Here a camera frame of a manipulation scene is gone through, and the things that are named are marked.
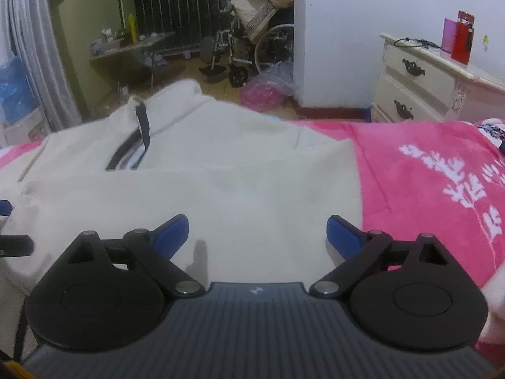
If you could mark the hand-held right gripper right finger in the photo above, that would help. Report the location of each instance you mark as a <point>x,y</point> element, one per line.
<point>343,237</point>

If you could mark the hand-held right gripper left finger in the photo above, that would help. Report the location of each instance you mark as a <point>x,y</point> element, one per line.
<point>173,233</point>

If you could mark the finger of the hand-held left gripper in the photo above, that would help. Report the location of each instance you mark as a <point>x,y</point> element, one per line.
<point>4,208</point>
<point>15,246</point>

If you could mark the cream zip jacket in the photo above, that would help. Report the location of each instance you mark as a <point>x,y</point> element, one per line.
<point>236,197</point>

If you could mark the pink floral blanket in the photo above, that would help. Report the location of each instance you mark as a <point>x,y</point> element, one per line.
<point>414,205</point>

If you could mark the white water dispenser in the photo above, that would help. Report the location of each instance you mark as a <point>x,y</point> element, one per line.
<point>27,128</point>

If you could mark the blue water jug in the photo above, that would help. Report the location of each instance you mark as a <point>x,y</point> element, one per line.
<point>15,87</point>

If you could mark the pink plastic bag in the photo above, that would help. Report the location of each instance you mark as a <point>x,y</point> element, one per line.
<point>264,92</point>

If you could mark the cream nightstand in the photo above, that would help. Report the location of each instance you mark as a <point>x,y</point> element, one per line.
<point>426,83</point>

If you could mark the dark grey cloth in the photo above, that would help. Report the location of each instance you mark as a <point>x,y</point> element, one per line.
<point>502,148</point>

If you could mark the grey curtain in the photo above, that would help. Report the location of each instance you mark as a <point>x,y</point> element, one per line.
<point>31,27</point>

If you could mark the wheelchair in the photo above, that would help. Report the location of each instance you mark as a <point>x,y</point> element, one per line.
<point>240,59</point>

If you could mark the folding table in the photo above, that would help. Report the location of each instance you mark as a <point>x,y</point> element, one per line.
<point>126,49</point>

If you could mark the green cabinet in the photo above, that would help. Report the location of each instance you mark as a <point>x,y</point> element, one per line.
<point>90,27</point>

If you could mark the yellow-green bottle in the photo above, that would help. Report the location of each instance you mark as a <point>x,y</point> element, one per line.
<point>133,29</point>

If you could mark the metal balcony railing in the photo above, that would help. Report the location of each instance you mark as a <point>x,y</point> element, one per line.
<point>177,12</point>

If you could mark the purple cup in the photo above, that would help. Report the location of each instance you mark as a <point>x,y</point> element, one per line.
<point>447,35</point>

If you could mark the red thermos bottle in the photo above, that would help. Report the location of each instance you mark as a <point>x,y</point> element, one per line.
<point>461,41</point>

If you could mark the pile of cream coats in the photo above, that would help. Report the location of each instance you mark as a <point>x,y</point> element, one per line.
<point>260,4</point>

